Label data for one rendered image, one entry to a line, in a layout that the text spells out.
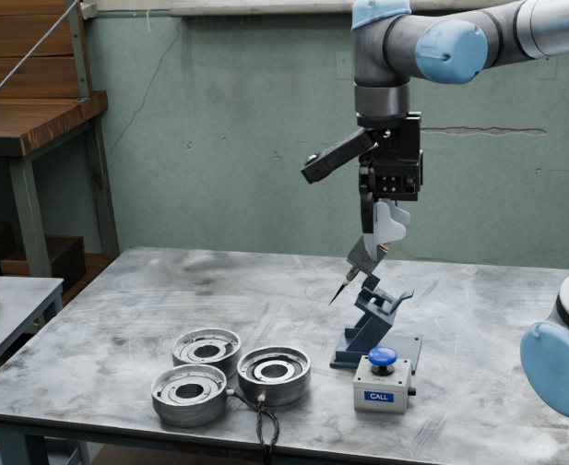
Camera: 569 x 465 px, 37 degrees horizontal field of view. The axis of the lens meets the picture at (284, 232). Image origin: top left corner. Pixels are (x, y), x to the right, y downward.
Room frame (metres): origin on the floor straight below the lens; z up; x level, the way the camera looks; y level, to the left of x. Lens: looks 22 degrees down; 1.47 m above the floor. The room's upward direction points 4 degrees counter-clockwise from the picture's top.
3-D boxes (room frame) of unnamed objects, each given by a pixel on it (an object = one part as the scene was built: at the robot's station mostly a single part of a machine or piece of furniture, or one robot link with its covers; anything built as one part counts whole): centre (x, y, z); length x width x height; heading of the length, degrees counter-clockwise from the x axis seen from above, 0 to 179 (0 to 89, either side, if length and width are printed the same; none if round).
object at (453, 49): (1.05, -0.21, 1.28); 0.11 x 0.11 x 0.08; 33
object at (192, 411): (1.02, 0.15, 0.82); 0.10 x 0.10 x 0.04
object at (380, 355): (1.01, -0.12, 0.85); 0.04 x 0.04 x 0.05
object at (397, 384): (1.01, -0.13, 0.82); 0.08 x 0.07 x 0.05; 74
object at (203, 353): (1.12, 0.13, 0.82); 0.10 x 0.10 x 0.04
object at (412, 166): (1.13, -0.15, 1.12); 0.09 x 0.08 x 0.12; 74
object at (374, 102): (1.13, -0.15, 1.20); 0.08 x 0.08 x 0.05
